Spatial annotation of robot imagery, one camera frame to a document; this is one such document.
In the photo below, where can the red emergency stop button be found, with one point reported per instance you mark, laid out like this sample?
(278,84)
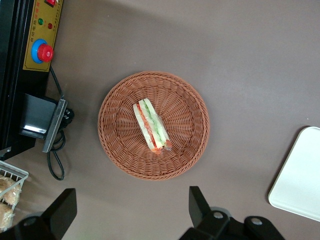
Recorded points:
(45,52)

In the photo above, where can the yellow control panel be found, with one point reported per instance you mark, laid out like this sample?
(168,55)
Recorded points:
(37,30)

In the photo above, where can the triangle sandwich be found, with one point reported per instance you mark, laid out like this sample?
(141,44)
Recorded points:
(151,125)

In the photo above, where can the black bracket with metal plate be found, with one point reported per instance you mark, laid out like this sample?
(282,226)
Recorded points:
(37,112)

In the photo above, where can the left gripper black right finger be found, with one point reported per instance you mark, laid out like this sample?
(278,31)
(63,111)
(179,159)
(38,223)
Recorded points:
(200,212)

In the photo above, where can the brown round wicker basket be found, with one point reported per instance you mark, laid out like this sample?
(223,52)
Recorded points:
(180,130)

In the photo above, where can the beige plastic tray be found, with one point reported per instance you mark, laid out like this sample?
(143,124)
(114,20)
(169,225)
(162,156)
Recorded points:
(300,175)

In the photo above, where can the bagged brown pastry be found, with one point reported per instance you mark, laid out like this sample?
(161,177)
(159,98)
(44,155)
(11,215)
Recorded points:
(5,216)
(10,192)

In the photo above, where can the black sealing machine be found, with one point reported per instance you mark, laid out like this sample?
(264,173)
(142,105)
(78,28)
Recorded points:
(10,75)

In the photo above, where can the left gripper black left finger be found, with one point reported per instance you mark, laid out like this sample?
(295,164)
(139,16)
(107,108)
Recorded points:
(62,212)

